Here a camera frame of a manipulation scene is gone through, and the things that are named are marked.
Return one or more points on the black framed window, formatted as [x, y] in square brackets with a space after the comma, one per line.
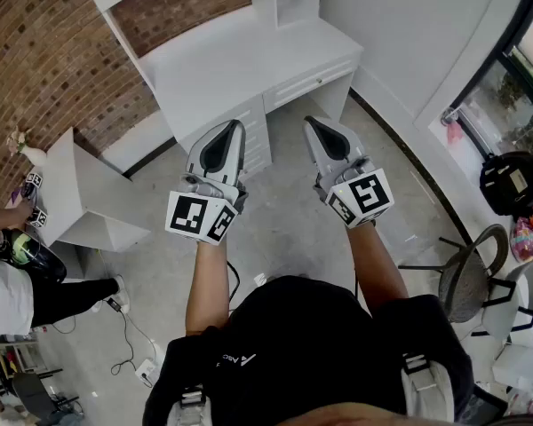
[511, 96]

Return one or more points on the white power strip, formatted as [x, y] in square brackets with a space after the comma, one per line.
[145, 368]

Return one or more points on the person's right forearm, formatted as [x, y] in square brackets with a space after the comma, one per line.
[375, 264]

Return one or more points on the white desk shelf unit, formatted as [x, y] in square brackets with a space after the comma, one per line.
[244, 65]

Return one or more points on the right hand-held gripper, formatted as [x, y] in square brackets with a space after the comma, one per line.
[366, 193]

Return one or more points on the white plastic chair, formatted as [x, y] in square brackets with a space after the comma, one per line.
[522, 295]

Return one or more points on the person's left forearm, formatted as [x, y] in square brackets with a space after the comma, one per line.
[209, 282]

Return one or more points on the black green helmet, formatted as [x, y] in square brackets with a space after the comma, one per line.
[35, 255]

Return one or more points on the black backpack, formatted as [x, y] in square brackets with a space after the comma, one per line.
[508, 184]

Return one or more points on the white vase with flowers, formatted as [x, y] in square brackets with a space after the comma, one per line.
[30, 152]

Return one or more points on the black power adapter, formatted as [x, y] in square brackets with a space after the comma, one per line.
[115, 304]

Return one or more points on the white stepped side table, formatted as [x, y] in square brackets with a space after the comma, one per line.
[77, 184]

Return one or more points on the pink colourful bag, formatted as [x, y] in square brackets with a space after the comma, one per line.
[526, 240]

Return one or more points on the black office chair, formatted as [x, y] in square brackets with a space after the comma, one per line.
[37, 395]

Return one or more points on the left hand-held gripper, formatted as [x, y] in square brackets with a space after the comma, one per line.
[191, 215]

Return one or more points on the person's black shirt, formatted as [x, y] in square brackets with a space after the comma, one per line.
[302, 349]

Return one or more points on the black mesh chair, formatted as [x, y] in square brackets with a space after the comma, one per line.
[466, 278]

